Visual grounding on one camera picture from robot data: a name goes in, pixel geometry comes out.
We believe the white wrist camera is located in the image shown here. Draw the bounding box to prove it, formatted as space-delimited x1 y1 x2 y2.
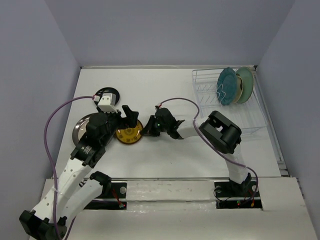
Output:
93 93 117 114
154 103 162 111

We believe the yellow amber plate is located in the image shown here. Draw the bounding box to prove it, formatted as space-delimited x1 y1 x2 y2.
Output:
115 120 143 145

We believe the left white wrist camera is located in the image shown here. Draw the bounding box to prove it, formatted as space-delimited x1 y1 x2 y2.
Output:
93 93 117 114

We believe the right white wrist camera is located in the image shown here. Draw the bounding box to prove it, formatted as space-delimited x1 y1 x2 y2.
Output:
154 103 162 111

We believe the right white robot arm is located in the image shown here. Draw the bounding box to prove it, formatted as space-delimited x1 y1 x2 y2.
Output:
140 108 252 197

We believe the white wire dish rack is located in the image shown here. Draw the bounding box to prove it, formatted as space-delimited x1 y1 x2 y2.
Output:
192 67 267 135

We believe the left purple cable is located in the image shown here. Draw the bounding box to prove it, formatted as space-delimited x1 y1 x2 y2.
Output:
44 95 97 240

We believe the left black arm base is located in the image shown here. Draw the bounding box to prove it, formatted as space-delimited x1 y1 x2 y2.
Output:
84 182 127 211

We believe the small black plate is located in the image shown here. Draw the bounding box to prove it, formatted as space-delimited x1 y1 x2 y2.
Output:
93 87 120 106

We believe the teal scalloped plate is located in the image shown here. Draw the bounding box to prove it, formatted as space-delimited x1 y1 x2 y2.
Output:
216 67 237 106

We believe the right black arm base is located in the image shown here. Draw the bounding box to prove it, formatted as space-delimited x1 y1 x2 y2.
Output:
213 181 263 210

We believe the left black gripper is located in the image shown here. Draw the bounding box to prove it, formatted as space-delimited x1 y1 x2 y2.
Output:
97 105 139 146

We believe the silver grey plate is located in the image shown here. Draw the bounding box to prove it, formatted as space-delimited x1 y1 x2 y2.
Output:
71 113 93 146

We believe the metal rail bar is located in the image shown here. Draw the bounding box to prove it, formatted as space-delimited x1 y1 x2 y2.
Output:
112 177 229 182

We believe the light blue flower plate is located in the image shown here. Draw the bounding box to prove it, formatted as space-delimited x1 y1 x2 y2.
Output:
236 66 254 104

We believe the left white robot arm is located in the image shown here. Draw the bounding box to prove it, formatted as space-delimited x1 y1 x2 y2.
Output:
19 105 139 240

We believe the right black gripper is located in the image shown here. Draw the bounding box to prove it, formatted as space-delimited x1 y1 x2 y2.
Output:
141 114 169 136

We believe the cream and black plate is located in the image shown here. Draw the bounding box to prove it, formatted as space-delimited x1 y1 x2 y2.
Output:
233 74 243 103

